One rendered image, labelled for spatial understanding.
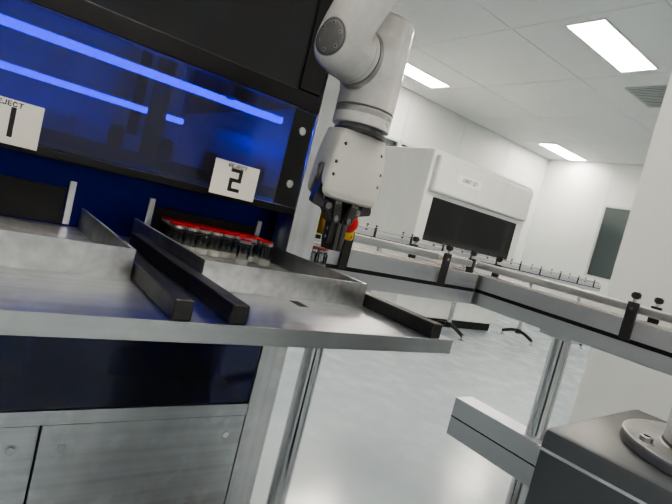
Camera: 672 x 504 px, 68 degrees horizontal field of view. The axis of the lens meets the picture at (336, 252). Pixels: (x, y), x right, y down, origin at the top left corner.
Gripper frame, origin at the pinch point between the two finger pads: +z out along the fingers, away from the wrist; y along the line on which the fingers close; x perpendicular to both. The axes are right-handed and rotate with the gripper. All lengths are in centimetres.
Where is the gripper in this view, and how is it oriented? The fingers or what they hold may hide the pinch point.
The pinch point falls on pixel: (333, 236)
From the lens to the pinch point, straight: 72.9
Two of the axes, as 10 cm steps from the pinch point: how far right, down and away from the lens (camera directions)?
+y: -7.8, -1.5, -6.0
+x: 5.7, 2.0, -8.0
